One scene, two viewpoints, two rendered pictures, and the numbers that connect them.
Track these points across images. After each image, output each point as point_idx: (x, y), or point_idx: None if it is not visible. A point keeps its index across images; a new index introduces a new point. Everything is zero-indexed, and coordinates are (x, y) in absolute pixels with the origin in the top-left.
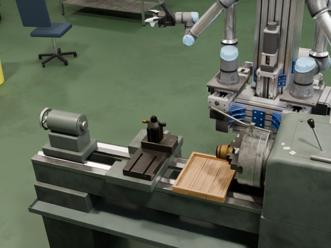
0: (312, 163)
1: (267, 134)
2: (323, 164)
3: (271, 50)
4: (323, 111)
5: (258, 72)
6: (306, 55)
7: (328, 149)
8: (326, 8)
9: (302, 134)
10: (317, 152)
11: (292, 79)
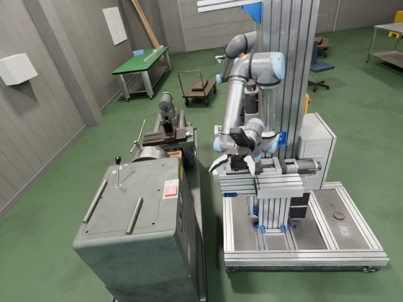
0: (100, 184)
1: (143, 156)
2: (98, 190)
3: (245, 109)
4: (255, 189)
5: (244, 125)
6: (314, 138)
7: (119, 189)
8: (236, 76)
9: (141, 170)
10: (115, 183)
11: (280, 151)
